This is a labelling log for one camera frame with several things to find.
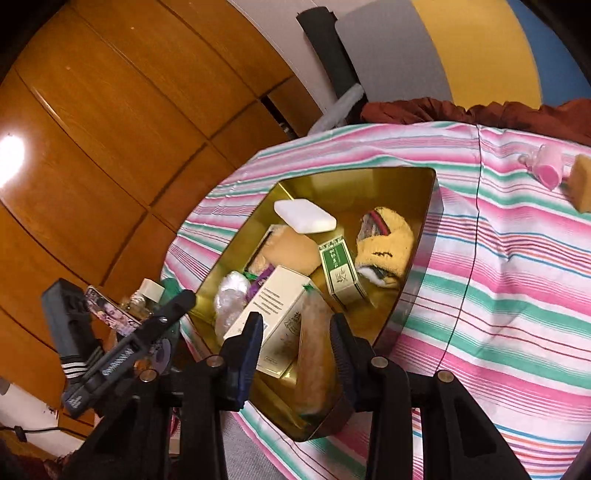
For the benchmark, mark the wooden wardrobe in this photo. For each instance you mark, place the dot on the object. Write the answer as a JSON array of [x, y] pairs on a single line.
[[115, 138]]

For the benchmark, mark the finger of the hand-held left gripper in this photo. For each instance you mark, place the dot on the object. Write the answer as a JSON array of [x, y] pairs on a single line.
[[168, 314]]

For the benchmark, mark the compact disc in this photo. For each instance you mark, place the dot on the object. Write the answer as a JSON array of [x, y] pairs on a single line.
[[162, 355]]

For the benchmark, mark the yellow fuzzy sock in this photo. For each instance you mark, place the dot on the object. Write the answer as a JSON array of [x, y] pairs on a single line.
[[388, 249]]

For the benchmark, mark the cream carton box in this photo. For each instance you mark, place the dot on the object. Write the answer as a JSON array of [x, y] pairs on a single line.
[[277, 304]]

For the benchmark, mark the rust brown cloth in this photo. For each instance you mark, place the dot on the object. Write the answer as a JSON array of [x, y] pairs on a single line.
[[438, 110]]

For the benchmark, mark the printed picture card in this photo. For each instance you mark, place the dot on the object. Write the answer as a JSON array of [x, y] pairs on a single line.
[[113, 314]]

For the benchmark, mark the pink bottle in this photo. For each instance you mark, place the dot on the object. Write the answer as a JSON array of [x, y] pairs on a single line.
[[547, 168]]

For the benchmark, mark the clear plastic bag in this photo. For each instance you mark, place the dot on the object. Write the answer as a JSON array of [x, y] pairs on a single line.
[[231, 300]]

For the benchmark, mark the white soap bar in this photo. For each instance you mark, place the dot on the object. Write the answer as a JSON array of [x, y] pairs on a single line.
[[304, 216]]

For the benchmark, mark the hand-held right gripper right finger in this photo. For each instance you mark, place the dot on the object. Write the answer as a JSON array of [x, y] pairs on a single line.
[[344, 364]]

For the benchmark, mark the green tea box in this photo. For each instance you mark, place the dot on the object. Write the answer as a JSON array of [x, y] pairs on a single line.
[[339, 267]]

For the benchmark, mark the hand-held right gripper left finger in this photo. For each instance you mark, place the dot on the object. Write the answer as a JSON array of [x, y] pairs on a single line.
[[247, 364]]

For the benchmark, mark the purple ribbon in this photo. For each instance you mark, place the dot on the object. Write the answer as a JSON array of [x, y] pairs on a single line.
[[258, 286]]

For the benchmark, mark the yellow-brown sponge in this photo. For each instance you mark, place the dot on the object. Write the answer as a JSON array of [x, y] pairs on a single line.
[[291, 251], [581, 184]]

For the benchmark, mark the cracker packet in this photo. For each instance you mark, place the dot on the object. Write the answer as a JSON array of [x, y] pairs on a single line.
[[314, 350]]

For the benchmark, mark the grey yellow blue chair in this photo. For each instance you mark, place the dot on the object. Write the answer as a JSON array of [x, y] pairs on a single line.
[[461, 46]]

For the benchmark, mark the glass perfume bottle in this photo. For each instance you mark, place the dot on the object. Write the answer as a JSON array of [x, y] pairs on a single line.
[[145, 297]]

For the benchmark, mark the gold tin box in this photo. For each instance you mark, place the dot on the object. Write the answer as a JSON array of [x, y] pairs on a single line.
[[351, 189]]

